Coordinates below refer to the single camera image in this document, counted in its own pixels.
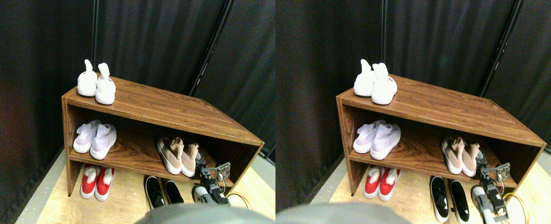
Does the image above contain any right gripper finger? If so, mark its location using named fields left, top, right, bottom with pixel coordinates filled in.
left=195, top=150, right=208, bottom=171
left=475, top=150, right=488, bottom=171

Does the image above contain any beige shoe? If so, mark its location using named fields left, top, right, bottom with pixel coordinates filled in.
left=441, top=136, right=465, bottom=175
left=462, top=143, right=480, bottom=177
left=181, top=143, right=200, bottom=177
left=156, top=136, right=184, bottom=175

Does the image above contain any black shoe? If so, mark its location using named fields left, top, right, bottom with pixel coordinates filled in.
left=450, top=180, right=471, bottom=223
left=144, top=175, right=166, bottom=210
left=430, top=175, right=450, bottom=223
left=164, top=180, right=185, bottom=205

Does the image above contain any brown shoe rack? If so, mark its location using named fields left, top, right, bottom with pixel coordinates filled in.
left=61, top=75, right=265, bottom=196
left=336, top=74, right=547, bottom=196

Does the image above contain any lilac shoe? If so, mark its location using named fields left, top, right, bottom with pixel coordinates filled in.
left=90, top=123, right=117, bottom=160
left=370, top=123, right=401, bottom=160
left=353, top=120, right=386, bottom=154
left=73, top=120, right=102, bottom=154

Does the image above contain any black curtain stand pole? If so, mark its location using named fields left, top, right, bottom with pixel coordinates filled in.
left=92, top=0, right=99, bottom=63
left=481, top=0, right=524, bottom=98
left=380, top=0, right=389, bottom=63
left=189, top=0, right=235, bottom=97

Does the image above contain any white shoe with red mark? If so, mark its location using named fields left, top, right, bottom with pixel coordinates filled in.
left=371, top=63, right=398, bottom=105
left=95, top=63, right=116, bottom=105

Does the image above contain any black bracket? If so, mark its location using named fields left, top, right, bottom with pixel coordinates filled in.
left=212, top=162, right=232, bottom=182

